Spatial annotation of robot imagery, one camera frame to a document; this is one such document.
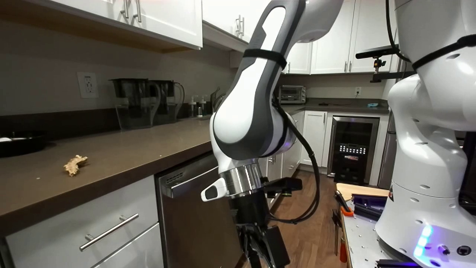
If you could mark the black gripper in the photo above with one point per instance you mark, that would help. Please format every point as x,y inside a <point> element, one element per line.
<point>249,209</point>

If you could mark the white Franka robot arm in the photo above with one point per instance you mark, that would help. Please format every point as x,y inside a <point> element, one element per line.
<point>242,114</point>

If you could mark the stainless steel dishwasher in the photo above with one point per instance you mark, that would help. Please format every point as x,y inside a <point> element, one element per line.
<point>193,224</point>

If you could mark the wooden board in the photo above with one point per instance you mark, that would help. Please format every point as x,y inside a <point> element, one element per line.
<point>361,188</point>

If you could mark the dark blue box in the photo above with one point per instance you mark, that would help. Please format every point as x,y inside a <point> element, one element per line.
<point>370,206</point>

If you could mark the white lower cabinet door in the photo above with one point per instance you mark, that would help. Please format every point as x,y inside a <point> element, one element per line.
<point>315,136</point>

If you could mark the black wine fridge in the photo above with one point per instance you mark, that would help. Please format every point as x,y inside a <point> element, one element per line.
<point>352,150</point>

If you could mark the clear soap dispenser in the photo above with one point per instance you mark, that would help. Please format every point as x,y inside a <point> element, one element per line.
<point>196,108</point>

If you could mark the steel toaster oven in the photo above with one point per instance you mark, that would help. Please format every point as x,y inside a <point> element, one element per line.
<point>291,94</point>

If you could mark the tan ginger root piece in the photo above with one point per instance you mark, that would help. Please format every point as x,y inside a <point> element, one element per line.
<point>74,164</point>

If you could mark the white tall upper cabinets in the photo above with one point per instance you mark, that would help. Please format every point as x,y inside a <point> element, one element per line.
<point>331,45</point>

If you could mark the white corner upper cabinet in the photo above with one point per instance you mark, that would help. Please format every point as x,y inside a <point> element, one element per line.
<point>223,13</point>

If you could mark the black frying pan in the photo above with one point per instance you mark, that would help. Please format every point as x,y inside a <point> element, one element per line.
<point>19,144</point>

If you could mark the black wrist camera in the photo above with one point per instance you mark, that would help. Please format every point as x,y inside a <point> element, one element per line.
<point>282,185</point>

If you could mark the black camera on stand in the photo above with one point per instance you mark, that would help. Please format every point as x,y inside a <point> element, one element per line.
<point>379,53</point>

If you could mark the white wall outlet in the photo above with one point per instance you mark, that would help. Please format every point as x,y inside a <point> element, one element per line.
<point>87,86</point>

